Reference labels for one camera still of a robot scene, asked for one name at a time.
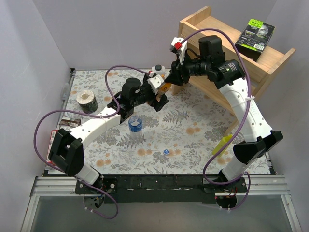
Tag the wooden shelf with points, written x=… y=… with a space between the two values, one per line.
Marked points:
x=262 y=72

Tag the chocolate bar wrapper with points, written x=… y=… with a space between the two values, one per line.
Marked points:
x=71 y=123

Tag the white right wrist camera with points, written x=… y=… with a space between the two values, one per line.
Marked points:
x=179 y=46

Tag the white square lotion bottle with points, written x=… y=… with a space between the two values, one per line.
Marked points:
x=158 y=69

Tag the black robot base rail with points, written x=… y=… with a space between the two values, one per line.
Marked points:
x=167 y=188

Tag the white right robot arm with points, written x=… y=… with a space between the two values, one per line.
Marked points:
x=231 y=80

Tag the red snack box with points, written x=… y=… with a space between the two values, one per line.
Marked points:
x=52 y=136

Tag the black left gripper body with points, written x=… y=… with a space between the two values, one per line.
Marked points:
x=154 y=97

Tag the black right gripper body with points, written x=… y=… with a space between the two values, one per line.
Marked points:
x=178 y=73

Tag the black green product box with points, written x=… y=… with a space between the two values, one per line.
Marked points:
x=254 y=39

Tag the orange juice bottle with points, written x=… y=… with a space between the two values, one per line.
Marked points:
x=163 y=89

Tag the blue label water bottle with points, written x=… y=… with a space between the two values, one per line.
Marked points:
x=135 y=127

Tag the blue bottle cap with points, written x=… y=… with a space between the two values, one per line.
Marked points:
x=165 y=151

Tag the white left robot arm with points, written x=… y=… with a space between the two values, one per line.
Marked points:
x=67 y=150

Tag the small clear bottle at wall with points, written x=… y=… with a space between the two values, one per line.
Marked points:
x=65 y=92

